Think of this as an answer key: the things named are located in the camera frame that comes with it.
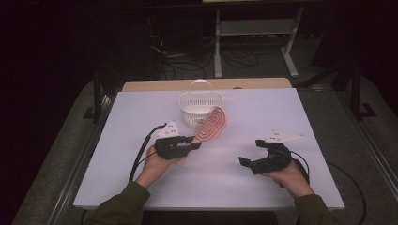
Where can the person's right hand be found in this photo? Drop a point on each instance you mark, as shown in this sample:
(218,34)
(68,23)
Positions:
(292,181)

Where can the aluminium rail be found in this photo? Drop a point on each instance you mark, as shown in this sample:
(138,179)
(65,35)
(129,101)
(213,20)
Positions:
(78,168)
(372,146)

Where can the person's left hand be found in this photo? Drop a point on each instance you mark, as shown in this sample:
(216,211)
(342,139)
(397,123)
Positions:
(156,170)

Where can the white foam board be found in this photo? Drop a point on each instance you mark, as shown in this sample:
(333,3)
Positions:
(225,181)

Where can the pink hairbrush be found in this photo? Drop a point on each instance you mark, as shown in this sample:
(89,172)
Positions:
(212,125)

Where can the wooden table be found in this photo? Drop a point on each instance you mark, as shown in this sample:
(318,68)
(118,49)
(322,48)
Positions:
(162,84)

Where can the black metal stand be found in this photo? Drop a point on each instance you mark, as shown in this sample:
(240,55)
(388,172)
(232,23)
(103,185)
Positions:
(97,100)
(356,93)

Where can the white metal stand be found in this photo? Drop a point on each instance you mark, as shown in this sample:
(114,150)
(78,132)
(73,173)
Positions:
(253,27)

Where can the white perforated plastic basket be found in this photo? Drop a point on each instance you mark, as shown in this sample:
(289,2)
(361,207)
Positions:
(197,103)

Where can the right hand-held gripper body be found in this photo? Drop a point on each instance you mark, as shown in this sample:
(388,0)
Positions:
(275,157)

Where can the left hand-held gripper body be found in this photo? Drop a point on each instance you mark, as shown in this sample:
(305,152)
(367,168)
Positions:
(170,146)

